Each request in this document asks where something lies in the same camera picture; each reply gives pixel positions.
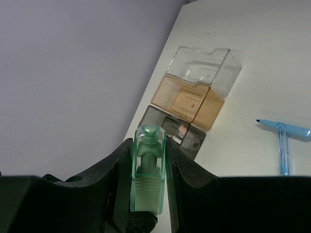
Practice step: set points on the dark grey plastic container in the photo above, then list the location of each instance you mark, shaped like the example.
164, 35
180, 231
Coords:
188, 137

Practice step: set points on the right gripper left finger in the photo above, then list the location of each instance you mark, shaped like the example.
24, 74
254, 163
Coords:
95, 200

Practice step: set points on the blue highlighter pen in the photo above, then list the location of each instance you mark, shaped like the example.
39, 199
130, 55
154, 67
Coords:
291, 129

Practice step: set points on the blue pen cap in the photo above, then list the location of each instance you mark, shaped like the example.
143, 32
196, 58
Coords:
284, 161

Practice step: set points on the clear plastic container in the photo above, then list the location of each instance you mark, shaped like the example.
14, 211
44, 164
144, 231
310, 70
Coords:
217, 68

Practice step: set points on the green highlighter pen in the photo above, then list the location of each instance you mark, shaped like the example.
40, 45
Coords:
148, 170

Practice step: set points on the small boxed eraser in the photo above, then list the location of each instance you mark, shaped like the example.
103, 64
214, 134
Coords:
182, 130

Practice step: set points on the orange plastic container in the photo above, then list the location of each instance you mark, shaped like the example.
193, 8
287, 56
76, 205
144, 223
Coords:
197, 103

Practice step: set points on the white eraser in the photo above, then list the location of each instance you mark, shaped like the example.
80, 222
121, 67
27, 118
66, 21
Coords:
177, 140

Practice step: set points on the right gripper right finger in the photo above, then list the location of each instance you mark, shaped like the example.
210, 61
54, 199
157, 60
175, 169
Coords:
201, 202

